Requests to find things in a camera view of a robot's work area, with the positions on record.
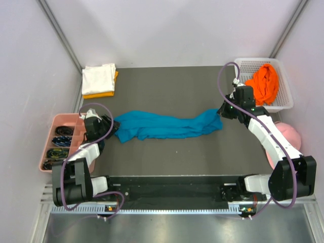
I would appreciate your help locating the grey slotted cable duct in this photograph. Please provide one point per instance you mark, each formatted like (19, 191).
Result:
(103, 209)

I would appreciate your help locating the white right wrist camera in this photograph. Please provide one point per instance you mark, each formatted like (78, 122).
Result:
(237, 83)

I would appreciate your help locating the orange crumpled t shirt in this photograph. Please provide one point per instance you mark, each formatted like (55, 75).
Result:
(265, 84)

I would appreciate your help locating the pink cap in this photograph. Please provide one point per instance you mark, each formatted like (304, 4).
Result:
(291, 136)

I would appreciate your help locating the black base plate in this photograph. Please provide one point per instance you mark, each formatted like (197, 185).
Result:
(177, 192)

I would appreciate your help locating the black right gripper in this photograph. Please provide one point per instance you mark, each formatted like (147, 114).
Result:
(220, 111)

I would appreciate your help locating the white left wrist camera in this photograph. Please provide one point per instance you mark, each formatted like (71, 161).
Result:
(89, 114)

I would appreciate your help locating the pink compartment tray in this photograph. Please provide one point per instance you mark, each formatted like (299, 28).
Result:
(65, 137)

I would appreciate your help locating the white folded t shirt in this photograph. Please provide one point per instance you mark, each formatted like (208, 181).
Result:
(105, 69)

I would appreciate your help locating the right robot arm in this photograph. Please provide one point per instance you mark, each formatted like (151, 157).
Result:
(294, 174)

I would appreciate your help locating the blue t shirt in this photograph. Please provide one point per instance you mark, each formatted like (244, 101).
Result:
(145, 125)

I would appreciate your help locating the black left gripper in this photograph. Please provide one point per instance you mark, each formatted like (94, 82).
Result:
(107, 119)

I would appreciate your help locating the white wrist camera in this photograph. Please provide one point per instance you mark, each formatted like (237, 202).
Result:
(89, 114)
(237, 83)

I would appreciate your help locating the white perforated plastic basket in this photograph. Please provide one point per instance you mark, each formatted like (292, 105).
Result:
(245, 69)

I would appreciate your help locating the yellow folded t shirt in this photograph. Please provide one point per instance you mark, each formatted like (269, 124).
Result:
(101, 95)

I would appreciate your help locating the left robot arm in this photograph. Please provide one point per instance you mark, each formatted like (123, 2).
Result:
(77, 186)

